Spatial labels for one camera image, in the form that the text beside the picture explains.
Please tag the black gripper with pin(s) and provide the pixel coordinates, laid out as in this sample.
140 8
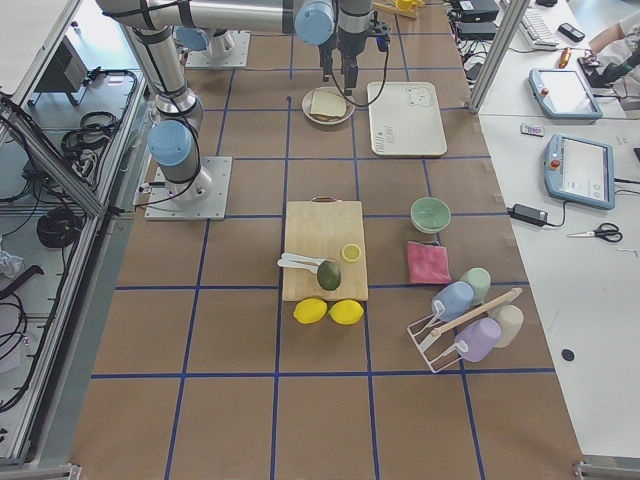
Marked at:
348 43

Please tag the cream round plate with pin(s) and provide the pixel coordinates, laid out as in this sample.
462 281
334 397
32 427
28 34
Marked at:
307 99

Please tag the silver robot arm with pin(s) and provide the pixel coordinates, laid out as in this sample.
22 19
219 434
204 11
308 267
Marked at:
149 25
313 33

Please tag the cream bear tray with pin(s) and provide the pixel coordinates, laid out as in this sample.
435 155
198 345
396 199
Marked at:
405 121

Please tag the wooden cutting board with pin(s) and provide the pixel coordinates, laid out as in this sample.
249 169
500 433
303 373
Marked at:
320 230

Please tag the light green bowl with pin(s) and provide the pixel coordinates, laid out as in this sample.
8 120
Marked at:
430 215

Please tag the lemon slice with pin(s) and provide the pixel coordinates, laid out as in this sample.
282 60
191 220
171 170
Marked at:
351 252

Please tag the white plastic utensil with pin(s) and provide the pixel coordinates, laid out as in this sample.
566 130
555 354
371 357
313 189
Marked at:
290 260

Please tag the pink cloth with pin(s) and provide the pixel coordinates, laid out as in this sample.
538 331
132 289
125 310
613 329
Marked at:
427 264

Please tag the teach pendant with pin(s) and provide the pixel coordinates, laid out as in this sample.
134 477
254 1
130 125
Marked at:
563 95
580 171

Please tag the black power adapter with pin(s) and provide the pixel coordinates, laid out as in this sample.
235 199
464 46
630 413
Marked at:
527 214

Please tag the whole lemon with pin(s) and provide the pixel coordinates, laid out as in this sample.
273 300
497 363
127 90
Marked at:
346 312
310 310

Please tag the green cup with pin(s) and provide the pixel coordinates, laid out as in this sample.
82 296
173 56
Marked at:
480 281

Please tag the blue cup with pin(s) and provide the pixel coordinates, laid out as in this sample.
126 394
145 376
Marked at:
452 301

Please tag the beige cup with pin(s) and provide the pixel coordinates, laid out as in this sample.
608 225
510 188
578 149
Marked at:
510 319

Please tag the purple cup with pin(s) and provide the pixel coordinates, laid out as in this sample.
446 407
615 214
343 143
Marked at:
478 339

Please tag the scissors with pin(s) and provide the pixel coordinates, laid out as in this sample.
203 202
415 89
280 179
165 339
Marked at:
608 232

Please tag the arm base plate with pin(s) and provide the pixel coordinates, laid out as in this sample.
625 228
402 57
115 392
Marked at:
205 199
217 49

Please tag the white wire cup rack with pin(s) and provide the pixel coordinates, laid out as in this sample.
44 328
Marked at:
435 340

